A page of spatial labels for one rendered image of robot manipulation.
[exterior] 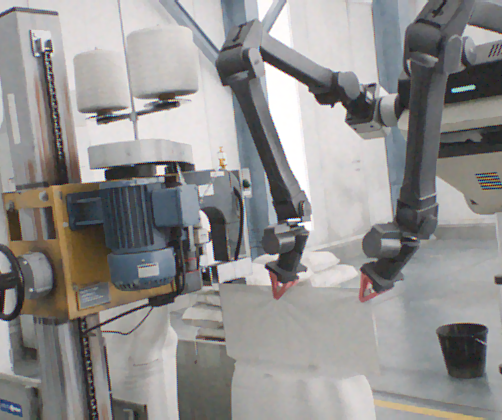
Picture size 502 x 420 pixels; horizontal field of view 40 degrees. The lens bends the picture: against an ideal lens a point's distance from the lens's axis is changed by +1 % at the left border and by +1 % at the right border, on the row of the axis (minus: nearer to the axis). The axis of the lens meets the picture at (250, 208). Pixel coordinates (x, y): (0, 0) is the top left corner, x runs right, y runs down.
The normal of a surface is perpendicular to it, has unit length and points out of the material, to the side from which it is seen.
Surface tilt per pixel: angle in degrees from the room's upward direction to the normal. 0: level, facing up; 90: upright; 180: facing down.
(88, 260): 90
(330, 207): 90
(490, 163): 130
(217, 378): 90
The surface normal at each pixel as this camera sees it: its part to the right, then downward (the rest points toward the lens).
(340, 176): 0.73, -0.05
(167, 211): -0.32, 0.09
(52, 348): -0.67, 0.12
